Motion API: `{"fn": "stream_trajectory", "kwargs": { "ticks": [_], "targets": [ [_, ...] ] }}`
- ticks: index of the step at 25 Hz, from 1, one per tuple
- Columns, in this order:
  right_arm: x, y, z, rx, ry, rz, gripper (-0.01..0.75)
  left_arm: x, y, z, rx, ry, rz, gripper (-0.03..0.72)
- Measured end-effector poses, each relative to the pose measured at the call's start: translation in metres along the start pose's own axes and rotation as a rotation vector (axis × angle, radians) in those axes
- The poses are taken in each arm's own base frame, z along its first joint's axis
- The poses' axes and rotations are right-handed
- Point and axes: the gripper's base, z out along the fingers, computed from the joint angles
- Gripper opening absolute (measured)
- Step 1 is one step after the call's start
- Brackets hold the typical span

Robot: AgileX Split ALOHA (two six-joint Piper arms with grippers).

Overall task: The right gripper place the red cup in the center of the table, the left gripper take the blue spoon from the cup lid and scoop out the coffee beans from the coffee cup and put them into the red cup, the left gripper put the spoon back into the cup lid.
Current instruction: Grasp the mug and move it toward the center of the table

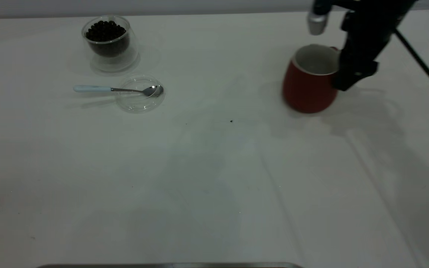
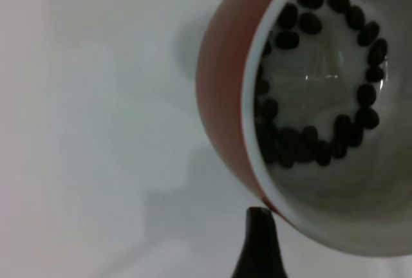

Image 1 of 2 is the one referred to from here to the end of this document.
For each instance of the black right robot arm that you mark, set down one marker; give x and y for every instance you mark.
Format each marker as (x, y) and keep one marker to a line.
(371, 4)

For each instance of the red ceramic mug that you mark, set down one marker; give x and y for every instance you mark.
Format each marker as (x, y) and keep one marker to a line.
(307, 93)

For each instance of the clear glass jar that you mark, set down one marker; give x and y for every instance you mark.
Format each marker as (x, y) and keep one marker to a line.
(114, 65)

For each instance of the clear glass lid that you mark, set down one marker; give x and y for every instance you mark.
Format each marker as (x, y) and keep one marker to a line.
(136, 105)

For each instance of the dark coffee beans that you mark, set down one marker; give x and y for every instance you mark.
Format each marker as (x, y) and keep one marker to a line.
(106, 31)

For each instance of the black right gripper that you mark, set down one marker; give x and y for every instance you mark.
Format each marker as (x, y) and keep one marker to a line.
(367, 37)

